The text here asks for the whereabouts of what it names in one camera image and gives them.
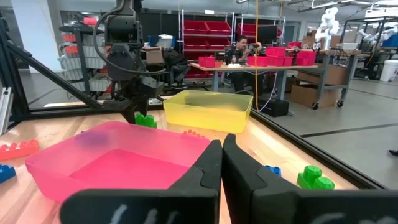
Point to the grey wheeled cart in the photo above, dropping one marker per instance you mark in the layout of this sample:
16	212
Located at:
353	68

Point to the yellow translucent plastic bin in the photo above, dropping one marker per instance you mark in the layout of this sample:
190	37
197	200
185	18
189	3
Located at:
208	118

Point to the green two-stud toy block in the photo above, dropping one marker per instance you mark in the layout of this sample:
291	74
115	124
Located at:
311	177
149	121

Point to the black monitor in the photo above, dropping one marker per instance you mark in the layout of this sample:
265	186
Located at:
267	34

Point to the pink translucent plastic bin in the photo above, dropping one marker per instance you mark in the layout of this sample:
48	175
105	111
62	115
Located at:
124	168

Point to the red plastic bin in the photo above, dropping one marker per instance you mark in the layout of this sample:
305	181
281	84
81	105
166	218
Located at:
261	61
219	28
218	43
276	52
280	61
196	74
206	62
196	27
247	29
294	45
195	43
306	58

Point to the blue toy block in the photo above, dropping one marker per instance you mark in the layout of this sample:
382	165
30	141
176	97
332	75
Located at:
6	173
274	170
93	139

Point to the black office chair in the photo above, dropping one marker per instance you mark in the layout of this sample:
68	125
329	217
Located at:
175	65

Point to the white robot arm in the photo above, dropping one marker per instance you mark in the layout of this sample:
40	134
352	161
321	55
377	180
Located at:
326	28

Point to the small cardboard box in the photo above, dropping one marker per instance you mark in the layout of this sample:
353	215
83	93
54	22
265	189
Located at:
153	56

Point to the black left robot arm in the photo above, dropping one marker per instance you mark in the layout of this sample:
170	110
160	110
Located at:
124	28

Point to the wooden top work table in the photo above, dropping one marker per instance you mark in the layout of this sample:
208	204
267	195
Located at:
224	67

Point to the black floor box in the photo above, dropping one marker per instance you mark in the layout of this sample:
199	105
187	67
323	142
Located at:
275	107

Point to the white trash can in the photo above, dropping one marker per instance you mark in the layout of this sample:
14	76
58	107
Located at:
390	71

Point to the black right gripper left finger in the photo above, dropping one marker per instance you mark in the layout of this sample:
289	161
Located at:
174	205

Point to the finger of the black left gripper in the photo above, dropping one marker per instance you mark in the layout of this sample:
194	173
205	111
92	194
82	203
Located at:
130	115
143	109

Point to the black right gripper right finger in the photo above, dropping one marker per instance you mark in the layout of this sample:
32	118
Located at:
267	202

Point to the orange toy block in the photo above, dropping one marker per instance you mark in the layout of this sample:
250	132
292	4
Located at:
18	149
191	133

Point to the black rack with white bins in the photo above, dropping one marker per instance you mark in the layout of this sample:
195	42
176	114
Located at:
81	62

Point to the white storage container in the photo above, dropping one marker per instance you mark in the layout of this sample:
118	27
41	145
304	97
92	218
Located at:
165	41

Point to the blue storage container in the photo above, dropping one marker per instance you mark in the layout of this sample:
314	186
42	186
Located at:
153	40

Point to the person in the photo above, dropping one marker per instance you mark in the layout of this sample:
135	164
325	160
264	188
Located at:
241	49

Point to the silver aluminium extrusion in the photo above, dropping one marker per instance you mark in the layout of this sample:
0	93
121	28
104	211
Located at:
5	109

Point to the metal shelf rack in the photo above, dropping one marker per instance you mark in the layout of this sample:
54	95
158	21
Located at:
283	28
182	46

